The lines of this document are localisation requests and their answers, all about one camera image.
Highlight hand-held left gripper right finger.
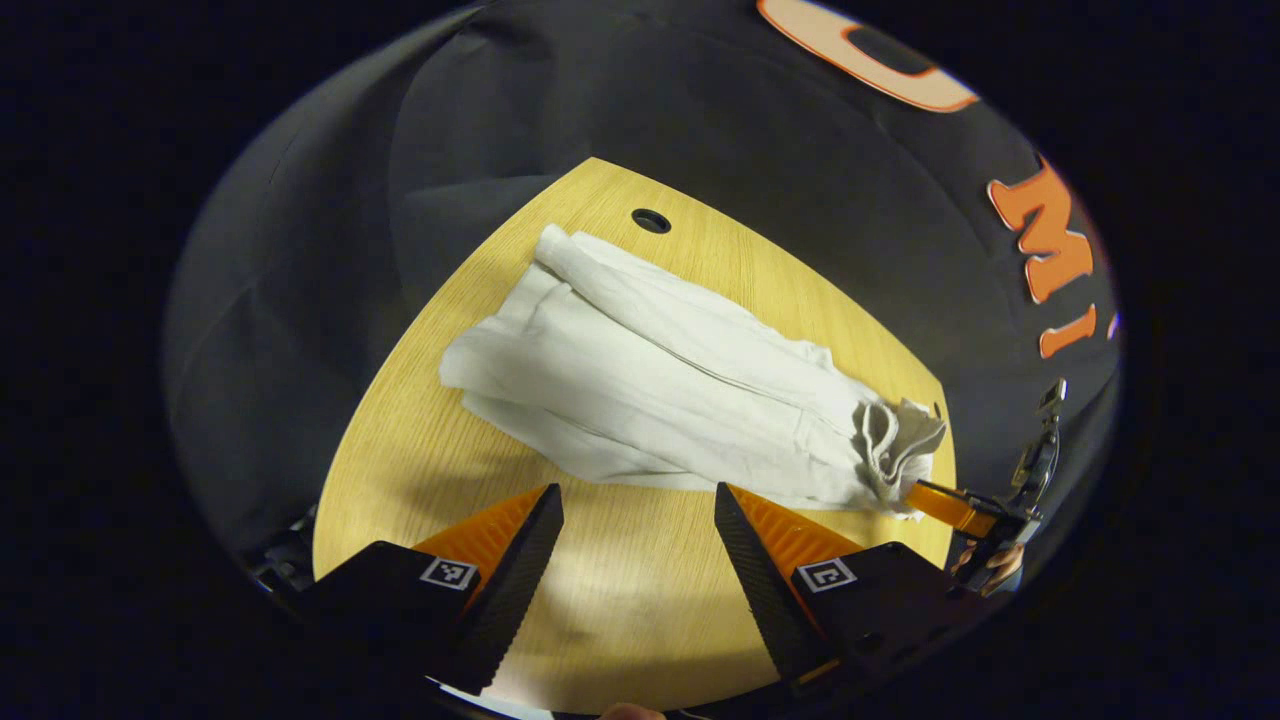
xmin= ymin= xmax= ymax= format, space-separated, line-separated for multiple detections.
xmin=713 ymin=482 xmax=1001 ymax=698

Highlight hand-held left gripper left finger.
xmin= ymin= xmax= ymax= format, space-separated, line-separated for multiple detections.
xmin=290 ymin=483 xmax=566 ymax=696

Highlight white jeans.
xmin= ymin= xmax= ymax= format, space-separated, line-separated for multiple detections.
xmin=438 ymin=224 xmax=948 ymax=521

